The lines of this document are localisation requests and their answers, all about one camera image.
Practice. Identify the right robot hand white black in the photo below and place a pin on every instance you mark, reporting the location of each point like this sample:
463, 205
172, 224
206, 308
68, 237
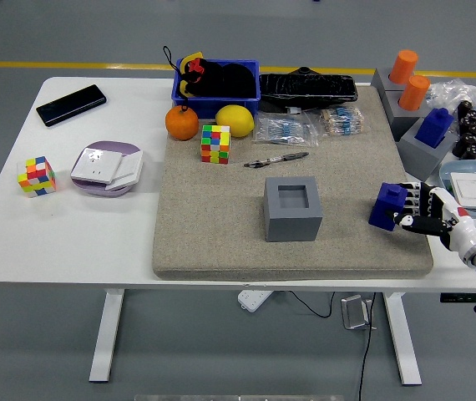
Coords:
459, 221

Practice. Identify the blue seal stamp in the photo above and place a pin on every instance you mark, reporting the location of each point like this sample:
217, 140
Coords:
384, 209
434, 127

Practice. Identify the grey seal holder block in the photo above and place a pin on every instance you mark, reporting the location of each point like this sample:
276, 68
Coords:
292, 227
419, 160
396, 119
382, 81

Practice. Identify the orange cylinder seal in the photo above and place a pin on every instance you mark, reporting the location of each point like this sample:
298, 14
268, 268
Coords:
403, 67
413, 94

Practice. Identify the light blue plate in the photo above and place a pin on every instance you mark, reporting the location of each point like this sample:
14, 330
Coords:
447, 171

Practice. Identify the black table control panel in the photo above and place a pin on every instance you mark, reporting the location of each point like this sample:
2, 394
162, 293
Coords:
459, 297

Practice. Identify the dark brown knobs bunch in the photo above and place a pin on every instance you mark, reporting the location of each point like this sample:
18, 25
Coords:
469, 129

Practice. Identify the crumpled clear plastic bag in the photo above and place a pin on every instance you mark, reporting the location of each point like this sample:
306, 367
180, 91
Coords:
451, 89

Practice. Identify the white table leg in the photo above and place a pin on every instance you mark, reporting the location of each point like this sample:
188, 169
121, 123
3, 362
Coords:
106, 338
405, 342

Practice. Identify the small clear bag of resistors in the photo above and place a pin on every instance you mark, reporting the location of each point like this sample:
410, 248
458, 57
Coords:
342, 121

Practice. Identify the black silver pen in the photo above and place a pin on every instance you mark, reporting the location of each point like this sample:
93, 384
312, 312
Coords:
276, 159

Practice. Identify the large clear bag of resistors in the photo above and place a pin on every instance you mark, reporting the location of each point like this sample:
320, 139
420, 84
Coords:
286, 129

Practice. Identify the black wrapped long bar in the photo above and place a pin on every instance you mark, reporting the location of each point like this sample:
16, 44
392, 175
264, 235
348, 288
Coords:
305, 89

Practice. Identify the white power strip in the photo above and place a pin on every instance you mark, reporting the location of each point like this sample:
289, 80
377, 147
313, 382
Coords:
254, 300

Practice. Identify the grey-brown mat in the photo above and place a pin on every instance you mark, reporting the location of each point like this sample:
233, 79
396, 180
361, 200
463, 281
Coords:
221, 217

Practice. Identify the yellow lemon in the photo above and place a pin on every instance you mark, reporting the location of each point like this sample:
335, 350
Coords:
234, 121

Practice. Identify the scrambled rubik's cube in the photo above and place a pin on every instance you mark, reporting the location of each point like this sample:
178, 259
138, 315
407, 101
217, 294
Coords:
36, 177
215, 144

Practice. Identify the blue plastic bin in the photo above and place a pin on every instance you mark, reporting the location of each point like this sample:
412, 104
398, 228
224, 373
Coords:
221, 106

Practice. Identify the black pouch with red clip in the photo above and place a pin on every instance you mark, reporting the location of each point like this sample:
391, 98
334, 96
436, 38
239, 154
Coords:
229, 81

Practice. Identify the orange fruit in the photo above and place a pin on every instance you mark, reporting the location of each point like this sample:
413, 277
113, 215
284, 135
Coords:
182, 123

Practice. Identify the purple plate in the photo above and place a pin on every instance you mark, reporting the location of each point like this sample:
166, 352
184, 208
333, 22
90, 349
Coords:
108, 145

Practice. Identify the black smartphone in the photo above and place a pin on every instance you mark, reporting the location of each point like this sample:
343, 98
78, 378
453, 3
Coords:
71, 105

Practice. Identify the white switch panel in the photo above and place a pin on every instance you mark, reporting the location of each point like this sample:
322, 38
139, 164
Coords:
130, 167
474, 190

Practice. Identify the metal bracket stand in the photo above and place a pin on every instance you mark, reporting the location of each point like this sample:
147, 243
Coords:
355, 313

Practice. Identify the white wall socket panel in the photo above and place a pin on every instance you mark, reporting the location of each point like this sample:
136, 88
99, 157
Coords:
95, 165

